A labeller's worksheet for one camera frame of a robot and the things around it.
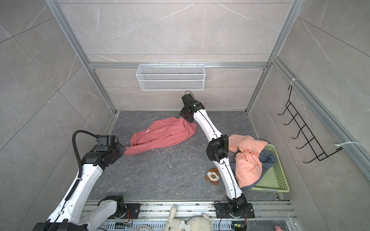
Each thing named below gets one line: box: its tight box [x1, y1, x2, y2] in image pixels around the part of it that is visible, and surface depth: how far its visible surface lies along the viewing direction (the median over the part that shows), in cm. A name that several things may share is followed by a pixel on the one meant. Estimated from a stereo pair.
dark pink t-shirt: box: [124, 116, 198, 156], surface depth 102 cm
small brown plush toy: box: [205, 167, 221, 186], surface depth 85 cm
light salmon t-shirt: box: [228, 134, 269, 189], surface depth 82 cm
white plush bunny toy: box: [163, 206, 214, 231], surface depth 64 cm
